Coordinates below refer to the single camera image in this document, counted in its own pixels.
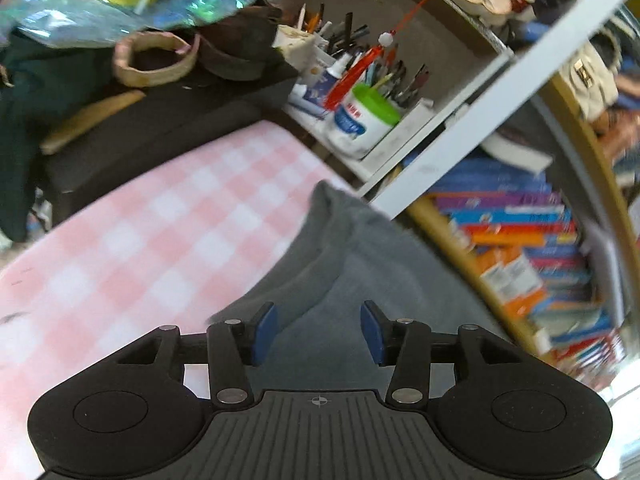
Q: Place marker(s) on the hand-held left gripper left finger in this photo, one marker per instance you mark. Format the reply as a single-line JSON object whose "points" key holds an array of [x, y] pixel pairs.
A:
{"points": [[265, 332]]}

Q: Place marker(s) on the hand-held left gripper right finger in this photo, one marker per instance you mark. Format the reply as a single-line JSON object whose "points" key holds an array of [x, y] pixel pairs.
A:
{"points": [[372, 332]]}

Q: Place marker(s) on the grey knit sweater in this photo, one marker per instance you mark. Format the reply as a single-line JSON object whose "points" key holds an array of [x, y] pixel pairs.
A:
{"points": [[380, 260]]}

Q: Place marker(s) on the curved wooden bookshelf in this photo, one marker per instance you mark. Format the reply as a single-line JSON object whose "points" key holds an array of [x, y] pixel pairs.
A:
{"points": [[452, 255]]}

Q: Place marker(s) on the pink checkered bed sheet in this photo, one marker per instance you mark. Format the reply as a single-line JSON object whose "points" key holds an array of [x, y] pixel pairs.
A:
{"points": [[150, 240]]}

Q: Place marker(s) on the row of colourful books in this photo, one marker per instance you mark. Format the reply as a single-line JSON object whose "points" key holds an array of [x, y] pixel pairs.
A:
{"points": [[510, 220]]}

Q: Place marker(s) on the white jar green lid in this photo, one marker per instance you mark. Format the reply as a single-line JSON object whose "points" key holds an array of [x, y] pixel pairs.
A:
{"points": [[357, 125]]}

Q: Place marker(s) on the white paper folder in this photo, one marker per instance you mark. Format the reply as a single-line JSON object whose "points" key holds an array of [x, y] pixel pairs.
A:
{"points": [[515, 152]]}

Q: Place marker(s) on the black bedside bench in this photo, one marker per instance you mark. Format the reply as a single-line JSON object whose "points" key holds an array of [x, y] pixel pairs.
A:
{"points": [[165, 115]]}

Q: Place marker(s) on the bunch of pens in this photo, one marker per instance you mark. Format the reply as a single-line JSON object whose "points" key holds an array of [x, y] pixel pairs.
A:
{"points": [[400, 80]]}

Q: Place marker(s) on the red pen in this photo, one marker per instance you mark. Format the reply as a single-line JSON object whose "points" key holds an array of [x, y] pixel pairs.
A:
{"points": [[345, 80]]}

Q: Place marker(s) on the white spray bottle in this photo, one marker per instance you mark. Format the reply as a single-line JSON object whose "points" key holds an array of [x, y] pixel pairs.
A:
{"points": [[325, 77]]}

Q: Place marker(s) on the white shelf unit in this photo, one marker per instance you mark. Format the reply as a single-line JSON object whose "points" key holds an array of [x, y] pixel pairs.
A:
{"points": [[500, 95]]}

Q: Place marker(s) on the tan wooden board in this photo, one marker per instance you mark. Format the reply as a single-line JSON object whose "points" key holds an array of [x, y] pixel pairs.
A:
{"points": [[85, 122]]}

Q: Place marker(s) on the brown cloth hat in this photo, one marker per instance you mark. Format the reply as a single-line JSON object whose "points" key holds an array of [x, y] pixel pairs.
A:
{"points": [[235, 55]]}

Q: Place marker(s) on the dark green cloth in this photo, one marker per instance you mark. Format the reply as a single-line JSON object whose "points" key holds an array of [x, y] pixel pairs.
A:
{"points": [[30, 110]]}

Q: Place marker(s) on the white handbag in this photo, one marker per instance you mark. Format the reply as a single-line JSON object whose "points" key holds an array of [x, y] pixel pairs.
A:
{"points": [[590, 80]]}

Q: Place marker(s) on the holographic plastic bag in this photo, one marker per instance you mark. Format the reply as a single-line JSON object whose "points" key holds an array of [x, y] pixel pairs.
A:
{"points": [[75, 15]]}

